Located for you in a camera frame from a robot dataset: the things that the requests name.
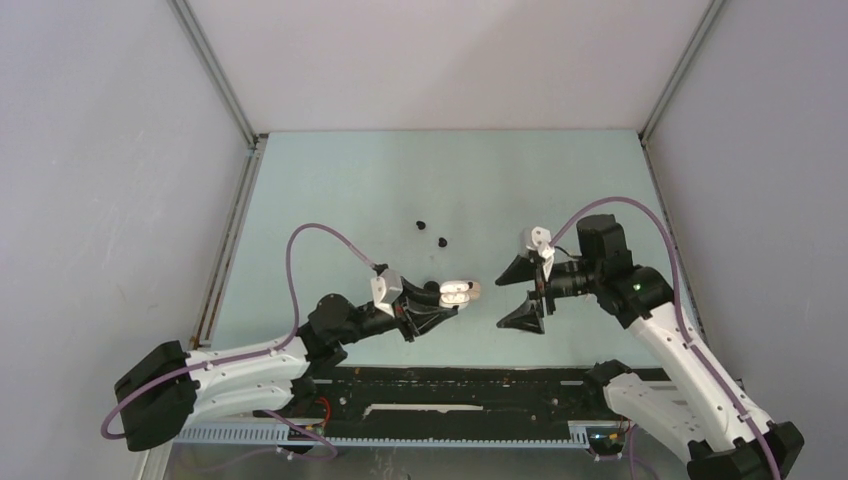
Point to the beige earbud charging case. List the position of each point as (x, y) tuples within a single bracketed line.
[(473, 290)]

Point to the aluminium frame post left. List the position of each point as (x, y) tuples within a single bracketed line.
[(204, 51)]

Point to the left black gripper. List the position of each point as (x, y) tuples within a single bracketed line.
[(416, 322)]

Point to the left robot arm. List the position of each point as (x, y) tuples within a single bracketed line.
[(171, 388)]

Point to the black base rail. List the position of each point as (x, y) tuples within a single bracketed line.
[(452, 404)]

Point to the aluminium frame post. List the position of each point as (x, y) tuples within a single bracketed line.
[(694, 45), (204, 51)]

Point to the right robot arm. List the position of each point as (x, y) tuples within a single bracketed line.
[(719, 432)]

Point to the aluminium frame post right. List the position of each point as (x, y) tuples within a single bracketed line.
[(694, 45)]

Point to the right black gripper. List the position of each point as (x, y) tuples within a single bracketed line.
[(528, 316)]

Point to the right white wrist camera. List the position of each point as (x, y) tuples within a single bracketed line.
[(537, 240)]

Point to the white earbud charging case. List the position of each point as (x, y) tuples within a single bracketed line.
[(451, 306)]

